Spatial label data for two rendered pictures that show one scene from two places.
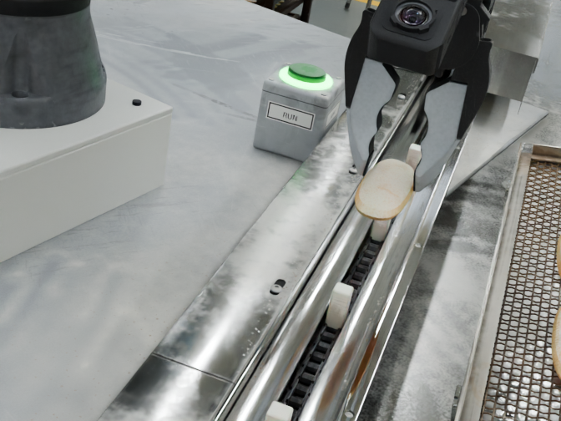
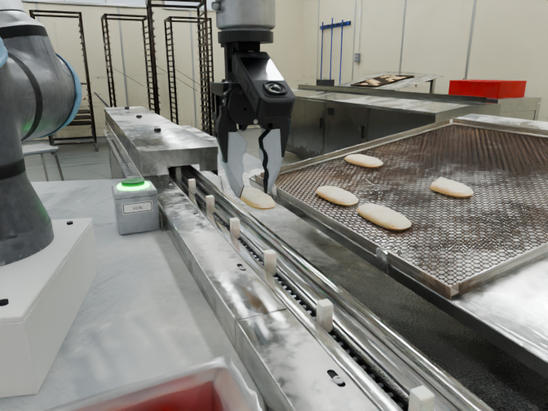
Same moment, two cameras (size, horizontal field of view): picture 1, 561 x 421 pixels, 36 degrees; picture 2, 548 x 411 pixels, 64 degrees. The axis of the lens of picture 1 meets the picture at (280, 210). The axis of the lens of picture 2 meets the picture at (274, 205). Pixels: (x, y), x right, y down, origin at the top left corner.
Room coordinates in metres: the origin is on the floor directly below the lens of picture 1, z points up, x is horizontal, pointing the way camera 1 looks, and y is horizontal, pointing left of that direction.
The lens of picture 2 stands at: (0.10, 0.26, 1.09)
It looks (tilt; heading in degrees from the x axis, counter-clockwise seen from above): 17 degrees down; 323
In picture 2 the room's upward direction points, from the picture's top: straight up
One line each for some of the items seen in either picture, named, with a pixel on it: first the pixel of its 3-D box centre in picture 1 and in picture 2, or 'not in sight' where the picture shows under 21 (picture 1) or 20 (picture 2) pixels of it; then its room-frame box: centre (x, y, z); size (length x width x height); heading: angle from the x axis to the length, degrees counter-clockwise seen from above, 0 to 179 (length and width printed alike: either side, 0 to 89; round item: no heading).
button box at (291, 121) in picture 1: (298, 127); (138, 215); (0.84, 0.00, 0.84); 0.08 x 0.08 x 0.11; 77
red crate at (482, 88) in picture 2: not in sight; (485, 88); (2.10, -3.57, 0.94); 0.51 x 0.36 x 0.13; 171
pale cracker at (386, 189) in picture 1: (387, 185); (254, 196); (0.57, -0.07, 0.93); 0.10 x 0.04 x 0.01; 166
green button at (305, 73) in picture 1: (305, 77); (133, 185); (0.84, 0.00, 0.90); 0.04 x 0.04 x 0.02
